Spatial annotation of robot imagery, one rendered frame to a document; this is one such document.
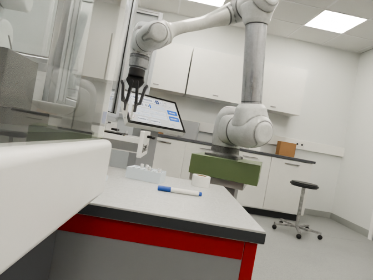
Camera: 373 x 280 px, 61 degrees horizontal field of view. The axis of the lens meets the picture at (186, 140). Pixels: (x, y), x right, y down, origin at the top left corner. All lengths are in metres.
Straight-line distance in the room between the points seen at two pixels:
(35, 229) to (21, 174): 0.08
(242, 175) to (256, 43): 0.62
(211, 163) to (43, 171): 1.30
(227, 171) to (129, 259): 0.91
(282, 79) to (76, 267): 4.61
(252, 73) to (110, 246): 1.06
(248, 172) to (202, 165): 0.23
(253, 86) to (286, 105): 3.57
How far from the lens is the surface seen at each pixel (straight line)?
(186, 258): 0.76
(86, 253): 0.78
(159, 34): 1.32
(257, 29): 1.59
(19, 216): 0.30
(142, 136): 1.27
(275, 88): 5.06
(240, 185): 1.61
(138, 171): 1.11
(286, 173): 4.74
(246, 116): 1.50
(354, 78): 6.07
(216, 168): 1.58
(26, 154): 0.29
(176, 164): 4.38
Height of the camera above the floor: 0.94
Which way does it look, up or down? 1 degrees down
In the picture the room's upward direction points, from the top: 10 degrees clockwise
